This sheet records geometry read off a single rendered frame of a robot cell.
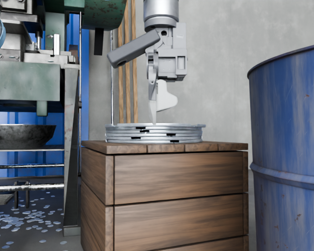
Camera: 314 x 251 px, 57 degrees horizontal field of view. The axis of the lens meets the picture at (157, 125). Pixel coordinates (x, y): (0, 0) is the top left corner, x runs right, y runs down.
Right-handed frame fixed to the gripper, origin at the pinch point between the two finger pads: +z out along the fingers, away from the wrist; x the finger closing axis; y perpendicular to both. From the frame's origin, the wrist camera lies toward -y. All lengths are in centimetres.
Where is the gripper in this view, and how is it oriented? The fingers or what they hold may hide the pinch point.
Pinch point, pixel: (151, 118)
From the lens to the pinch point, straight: 60.7
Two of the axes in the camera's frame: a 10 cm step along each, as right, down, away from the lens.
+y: 10.0, 0.0, 0.1
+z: 0.0, 10.0, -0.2
